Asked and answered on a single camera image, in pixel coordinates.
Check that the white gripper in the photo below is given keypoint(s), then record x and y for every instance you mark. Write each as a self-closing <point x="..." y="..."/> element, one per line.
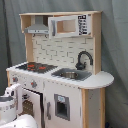
<point x="15" y="91"/>

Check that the white oven door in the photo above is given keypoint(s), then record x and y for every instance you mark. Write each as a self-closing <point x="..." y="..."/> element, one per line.
<point x="33" y="105"/>

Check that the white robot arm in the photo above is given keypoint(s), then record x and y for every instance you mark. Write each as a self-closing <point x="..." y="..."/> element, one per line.
<point x="11" y="107"/>

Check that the wooden toy kitchen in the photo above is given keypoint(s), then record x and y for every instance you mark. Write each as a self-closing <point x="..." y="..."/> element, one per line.
<point x="87" y="97"/>

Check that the left red stove knob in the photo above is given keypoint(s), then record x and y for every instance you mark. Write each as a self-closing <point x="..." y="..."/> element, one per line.
<point x="15" y="79"/>

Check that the red stove knob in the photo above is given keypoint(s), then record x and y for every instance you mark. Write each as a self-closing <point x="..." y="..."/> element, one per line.
<point x="33" y="84"/>
<point x="15" y="79"/>

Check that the right red stove knob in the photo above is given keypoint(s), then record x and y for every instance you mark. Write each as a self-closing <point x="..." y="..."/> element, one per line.
<point x="33" y="84"/>

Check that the black stovetop red burners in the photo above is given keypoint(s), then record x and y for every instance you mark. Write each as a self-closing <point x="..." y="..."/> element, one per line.
<point x="36" y="67"/>

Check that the grey toy sink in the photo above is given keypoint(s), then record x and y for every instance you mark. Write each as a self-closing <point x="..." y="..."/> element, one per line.
<point x="72" y="74"/>

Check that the grey range hood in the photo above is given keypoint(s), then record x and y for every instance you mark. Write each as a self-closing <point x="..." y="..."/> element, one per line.
<point x="39" y="27"/>

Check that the black toy faucet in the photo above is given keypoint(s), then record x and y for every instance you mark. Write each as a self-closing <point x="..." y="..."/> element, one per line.
<point x="81" y="64"/>

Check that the white microwave door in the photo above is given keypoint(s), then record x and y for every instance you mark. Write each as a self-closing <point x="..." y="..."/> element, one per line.
<point x="68" y="26"/>

